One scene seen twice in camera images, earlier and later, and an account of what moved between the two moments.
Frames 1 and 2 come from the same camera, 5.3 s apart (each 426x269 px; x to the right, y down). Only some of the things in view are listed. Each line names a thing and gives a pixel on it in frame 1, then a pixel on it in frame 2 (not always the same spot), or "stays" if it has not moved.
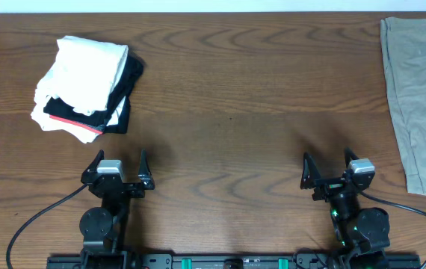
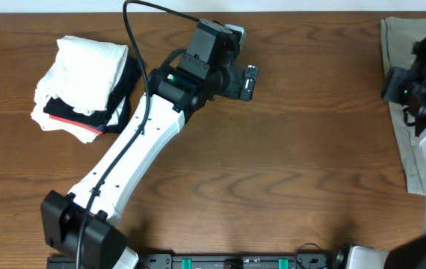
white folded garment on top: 84,74 stays
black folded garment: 129,78 stays
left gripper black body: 119,187 to 249,83
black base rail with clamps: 233,261 stays
